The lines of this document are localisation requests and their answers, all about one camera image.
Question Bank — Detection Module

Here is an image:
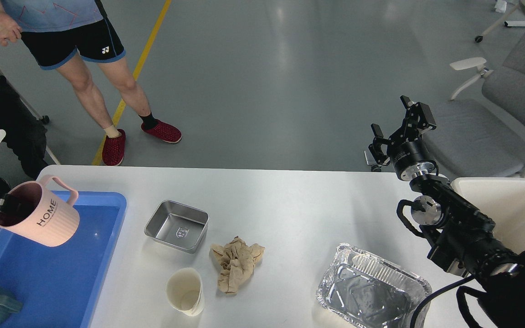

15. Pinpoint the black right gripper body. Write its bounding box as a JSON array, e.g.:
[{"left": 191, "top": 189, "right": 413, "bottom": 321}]
[{"left": 368, "top": 137, "right": 437, "bottom": 181}]

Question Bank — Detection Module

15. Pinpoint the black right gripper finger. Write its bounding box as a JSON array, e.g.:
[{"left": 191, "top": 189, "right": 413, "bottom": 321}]
[
  {"left": 371, "top": 124, "right": 385, "bottom": 151},
  {"left": 400, "top": 96, "right": 437, "bottom": 141}
]

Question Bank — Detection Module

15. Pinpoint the aluminium foil tray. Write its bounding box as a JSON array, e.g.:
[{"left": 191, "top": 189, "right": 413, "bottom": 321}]
[{"left": 315, "top": 243, "right": 432, "bottom": 328}]

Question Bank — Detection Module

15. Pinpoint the blue plastic tray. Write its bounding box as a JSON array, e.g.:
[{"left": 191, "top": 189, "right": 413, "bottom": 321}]
[{"left": 0, "top": 191, "right": 127, "bottom": 328}]

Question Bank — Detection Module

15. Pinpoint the square stainless steel tray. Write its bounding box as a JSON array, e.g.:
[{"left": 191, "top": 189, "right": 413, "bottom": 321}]
[{"left": 144, "top": 200, "right": 210, "bottom": 254}]

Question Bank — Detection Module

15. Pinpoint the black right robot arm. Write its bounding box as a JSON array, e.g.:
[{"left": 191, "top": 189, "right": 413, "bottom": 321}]
[{"left": 369, "top": 96, "right": 525, "bottom": 328}]

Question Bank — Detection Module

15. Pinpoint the white chair base far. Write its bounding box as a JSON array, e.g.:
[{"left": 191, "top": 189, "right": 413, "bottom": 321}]
[{"left": 474, "top": 0, "right": 525, "bottom": 43}]

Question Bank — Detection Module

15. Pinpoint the cream paper cup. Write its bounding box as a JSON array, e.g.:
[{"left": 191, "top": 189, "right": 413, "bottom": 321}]
[{"left": 166, "top": 267, "right": 205, "bottom": 316}]

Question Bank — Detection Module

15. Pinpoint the seated person at left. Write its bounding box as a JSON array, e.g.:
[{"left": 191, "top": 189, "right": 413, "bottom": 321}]
[{"left": 0, "top": 70, "right": 48, "bottom": 180}]

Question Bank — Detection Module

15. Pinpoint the grey office chair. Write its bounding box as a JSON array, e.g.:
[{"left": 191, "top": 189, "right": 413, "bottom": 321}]
[{"left": 423, "top": 33, "right": 525, "bottom": 177}]

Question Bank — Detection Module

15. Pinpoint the cream plastic bin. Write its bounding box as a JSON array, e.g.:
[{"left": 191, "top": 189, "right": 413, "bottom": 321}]
[{"left": 451, "top": 177, "right": 525, "bottom": 254}]

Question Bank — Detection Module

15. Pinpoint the crumpled brown paper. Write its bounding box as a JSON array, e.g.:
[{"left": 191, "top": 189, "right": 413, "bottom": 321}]
[{"left": 211, "top": 236, "right": 265, "bottom": 295}]

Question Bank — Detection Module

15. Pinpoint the standing person in shorts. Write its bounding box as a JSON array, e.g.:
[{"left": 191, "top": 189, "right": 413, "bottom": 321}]
[{"left": 0, "top": 0, "right": 183, "bottom": 166}]

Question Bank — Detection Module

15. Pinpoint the pink HOME mug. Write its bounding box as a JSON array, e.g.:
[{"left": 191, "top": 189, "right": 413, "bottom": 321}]
[{"left": 0, "top": 175, "right": 80, "bottom": 247}]

